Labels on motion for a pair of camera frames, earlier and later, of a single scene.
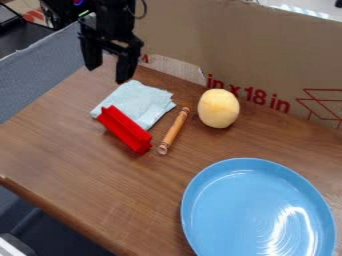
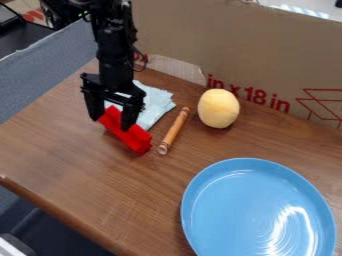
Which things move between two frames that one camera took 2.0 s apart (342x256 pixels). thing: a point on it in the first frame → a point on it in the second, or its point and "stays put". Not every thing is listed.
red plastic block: (126, 129) stays put
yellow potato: (218, 108) stays put
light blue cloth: (142, 104) stays put
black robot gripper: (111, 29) → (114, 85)
